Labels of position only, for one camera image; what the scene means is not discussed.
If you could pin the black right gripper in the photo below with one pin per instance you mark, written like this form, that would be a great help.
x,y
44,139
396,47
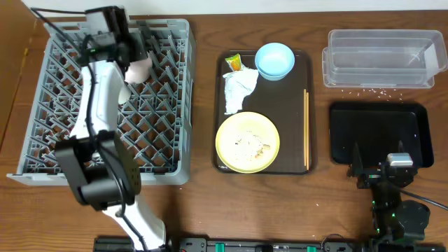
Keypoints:
x,y
376,171

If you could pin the dark brown serving tray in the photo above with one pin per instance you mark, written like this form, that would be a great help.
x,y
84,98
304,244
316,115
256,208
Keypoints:
x,y
282,102

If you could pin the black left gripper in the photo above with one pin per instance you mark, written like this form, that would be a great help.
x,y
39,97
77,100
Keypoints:
x,y
138,49

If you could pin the light blue bowl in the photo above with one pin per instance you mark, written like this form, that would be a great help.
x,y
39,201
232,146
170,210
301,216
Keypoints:
x,y
274,61

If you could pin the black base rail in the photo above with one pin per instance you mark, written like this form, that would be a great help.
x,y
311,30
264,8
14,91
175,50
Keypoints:
x,y
205,245

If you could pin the white cup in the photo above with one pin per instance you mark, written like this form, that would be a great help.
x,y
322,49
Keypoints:
x,y
124,94

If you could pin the clear plastic container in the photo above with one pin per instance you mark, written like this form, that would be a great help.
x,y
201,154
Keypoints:
x,y
383,58

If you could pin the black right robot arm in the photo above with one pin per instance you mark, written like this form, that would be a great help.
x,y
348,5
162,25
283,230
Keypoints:
x,y
400,224

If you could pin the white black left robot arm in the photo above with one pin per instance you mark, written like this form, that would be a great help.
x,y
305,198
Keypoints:
x,y
99,169

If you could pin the grey dishwasher rack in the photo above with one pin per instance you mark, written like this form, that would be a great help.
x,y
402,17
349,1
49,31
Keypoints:
x,y
154,124

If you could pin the yellow orange snack wrapper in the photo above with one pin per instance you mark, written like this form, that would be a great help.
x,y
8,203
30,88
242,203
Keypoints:
x,y
234,62

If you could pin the black plastic bin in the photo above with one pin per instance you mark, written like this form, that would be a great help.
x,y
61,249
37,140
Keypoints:
x,y
377,128

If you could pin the pink bowl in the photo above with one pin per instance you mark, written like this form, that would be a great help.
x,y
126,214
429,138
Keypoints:
x,y
138,71

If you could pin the crumpled white napkin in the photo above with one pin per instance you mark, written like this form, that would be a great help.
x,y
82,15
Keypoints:
x,y
238,85

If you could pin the yellow plate with rice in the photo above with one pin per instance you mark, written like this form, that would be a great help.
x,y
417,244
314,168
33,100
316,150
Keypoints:
x,y
247,142

